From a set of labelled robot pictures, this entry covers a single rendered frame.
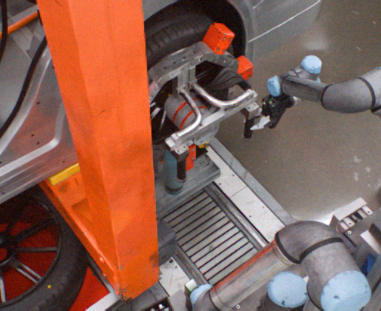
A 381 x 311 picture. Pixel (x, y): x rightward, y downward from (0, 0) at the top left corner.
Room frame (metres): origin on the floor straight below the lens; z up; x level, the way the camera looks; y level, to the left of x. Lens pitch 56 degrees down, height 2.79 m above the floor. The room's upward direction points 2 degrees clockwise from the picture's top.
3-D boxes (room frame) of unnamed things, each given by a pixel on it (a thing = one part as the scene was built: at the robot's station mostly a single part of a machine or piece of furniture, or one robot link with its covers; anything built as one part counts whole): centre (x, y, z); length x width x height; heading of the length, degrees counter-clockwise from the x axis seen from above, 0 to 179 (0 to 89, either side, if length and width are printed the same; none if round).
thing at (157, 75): (1.60, 0.06, 0.85); 0.54 x 0.07 x 0.54; 129
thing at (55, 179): (1.39, 0.55, 0.71); 0.14 x 0.14 x 0.05; 39
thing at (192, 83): (1.56, -0.09, 1.03); 0.19 x 0.18 x 0.11; 39
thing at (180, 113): (1.54, 0.02, 0.85); 0.21 x 0.14 x 0.14; 39
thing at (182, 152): (1.33, 0.06, 0.93); 0.09 x 0.05 x 0.05; 39
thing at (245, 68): (1.80, -0.18, 0.85); 0.09 x 0.08 x 0.07; 129
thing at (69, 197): (1.26, 0.44, 0.69); 0.52 x 0.17 x 0.35; 39
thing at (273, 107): (1.61, -0.33, 0.86); 0.12 x 0.08 x 0.09; 129
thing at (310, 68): (1.70, -0.44, 0.95); 0.11 x 0.08 x 0.11; 121
